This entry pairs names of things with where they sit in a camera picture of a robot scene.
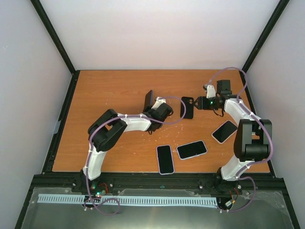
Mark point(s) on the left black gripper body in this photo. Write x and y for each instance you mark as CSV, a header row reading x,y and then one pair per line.
x,y
159,126

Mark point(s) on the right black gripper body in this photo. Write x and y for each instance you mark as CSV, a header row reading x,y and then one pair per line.
x,y
207,106

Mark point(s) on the black phone case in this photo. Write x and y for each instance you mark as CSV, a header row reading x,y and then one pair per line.
x,y
187,108

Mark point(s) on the blue smartphone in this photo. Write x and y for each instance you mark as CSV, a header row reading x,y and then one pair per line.
x,y
148,101

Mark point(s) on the phone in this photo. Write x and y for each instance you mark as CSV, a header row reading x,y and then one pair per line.
x,y
165,160
224,131
191,150

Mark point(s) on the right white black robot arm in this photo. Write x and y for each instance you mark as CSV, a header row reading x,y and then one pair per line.
x,y
253,140

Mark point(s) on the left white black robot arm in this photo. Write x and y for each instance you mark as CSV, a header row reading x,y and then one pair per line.
x,y
106,131

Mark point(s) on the phone in pink case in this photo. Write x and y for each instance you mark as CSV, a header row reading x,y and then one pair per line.
x,y
224,131

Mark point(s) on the phone in lilac case tilted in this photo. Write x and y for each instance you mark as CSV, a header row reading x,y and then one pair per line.
x,y
191,150

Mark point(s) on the metal sheet front panel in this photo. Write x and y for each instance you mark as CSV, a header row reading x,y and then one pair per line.
x,y
264,210

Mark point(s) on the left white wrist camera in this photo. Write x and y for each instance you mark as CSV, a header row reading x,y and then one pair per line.
x,y
158,102

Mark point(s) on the left black frame post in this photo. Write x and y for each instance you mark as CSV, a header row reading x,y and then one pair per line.
x,y
53,34

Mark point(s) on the black frame post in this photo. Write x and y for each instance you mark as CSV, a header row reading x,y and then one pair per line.
x,y
53,34
279,9

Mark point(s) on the right black frame post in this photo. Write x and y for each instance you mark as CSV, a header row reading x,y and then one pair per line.
x,y
279,9

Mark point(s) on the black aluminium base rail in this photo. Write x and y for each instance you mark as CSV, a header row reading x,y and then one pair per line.
x,y
202,183

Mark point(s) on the light blue slotted cable duct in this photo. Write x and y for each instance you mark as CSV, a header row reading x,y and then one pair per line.
x,y
142,201

